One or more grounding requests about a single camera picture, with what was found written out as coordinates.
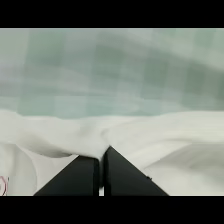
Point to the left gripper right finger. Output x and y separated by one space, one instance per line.
126 178

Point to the white T-shirt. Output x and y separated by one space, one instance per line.
160 143

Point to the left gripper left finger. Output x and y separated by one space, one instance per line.
76 180

